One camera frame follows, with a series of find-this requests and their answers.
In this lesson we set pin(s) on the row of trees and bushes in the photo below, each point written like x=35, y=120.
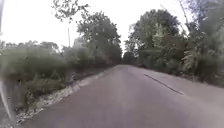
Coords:
x=43, y=66
x=176, y=46

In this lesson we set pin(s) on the pale gravel road verge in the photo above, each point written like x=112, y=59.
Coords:
x=53, y=97

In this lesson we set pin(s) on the grey asphalt road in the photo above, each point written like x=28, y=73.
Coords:
x=126, y=100

